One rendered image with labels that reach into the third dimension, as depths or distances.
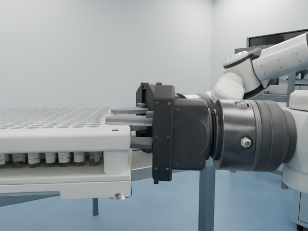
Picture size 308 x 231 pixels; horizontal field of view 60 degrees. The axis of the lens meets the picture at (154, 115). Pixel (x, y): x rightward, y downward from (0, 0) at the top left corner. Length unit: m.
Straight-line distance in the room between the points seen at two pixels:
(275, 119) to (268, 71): 0.50
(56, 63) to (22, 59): 0.47
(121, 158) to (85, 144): 0.04
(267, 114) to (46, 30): 4.08
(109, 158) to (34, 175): 0.08
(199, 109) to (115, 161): 0.11
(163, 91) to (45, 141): 0.14
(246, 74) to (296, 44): 0.14
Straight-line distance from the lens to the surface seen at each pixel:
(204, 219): 1.00
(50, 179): 0.30
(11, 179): 0.32
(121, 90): 4.72
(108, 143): 0.28
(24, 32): 4.21
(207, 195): 0.96
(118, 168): 0.29
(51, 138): 0.29
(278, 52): 0.80
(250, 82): 0.81
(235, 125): 0.31
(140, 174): 0.77
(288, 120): 0.34
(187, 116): 0.31
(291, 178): 0.37
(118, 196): 0.30
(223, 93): 0.57
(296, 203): 2.34
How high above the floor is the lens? 1.12
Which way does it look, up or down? 7 degrees down
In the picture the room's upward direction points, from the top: straight up
